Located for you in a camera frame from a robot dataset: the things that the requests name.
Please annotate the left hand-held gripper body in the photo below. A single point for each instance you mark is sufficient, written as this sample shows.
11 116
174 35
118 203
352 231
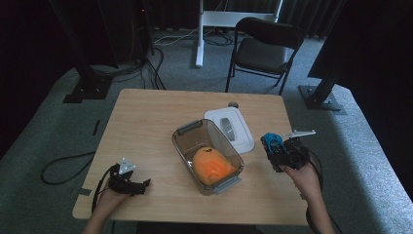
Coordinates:
121 182

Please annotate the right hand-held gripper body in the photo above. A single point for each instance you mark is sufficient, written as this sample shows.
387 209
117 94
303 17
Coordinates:
293 156

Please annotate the blue toy car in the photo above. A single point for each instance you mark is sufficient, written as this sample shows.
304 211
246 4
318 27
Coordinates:
271 139

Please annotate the orange plush toy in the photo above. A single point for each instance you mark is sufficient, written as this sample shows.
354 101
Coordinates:
211 165

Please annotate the clear grey storage container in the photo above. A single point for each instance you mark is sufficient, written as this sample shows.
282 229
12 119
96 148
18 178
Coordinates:
195 143

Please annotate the person's left hand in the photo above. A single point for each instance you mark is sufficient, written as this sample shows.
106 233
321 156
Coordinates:
108 203

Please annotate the person's right hand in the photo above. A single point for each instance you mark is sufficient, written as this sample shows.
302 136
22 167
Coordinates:
305 182

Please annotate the grey tape piece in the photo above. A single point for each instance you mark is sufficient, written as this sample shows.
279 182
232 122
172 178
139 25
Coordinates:
83 191

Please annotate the black metal stand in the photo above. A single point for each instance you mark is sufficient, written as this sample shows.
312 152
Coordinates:
87 81
319 97

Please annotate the black tape strip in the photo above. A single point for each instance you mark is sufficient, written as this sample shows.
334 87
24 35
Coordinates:
96 127

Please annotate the person's dark clothing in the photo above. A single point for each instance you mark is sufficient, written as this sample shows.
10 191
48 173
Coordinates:
195 229

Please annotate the black folding chair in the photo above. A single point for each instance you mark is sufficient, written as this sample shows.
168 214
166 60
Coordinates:
259 55

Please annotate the dark curtain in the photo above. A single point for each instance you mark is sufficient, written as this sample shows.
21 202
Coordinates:
373 48
181 13

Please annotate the black equipment box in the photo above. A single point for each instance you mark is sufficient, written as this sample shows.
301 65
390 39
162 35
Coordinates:
142 26

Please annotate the white desk frame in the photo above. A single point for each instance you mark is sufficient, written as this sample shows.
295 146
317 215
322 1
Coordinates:
199 48

